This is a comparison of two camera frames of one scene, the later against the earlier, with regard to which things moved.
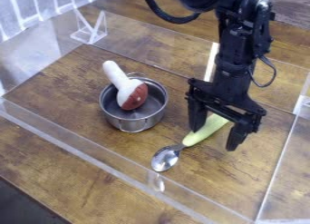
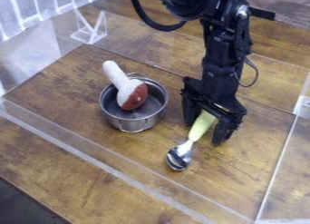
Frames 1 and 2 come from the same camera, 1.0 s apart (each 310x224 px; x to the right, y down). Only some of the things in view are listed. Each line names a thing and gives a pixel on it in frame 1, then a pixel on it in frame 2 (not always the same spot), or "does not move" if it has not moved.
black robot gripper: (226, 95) → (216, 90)
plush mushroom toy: (133, 92) does not move
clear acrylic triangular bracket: (89, 34) does not move
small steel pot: (145, 118) does not move
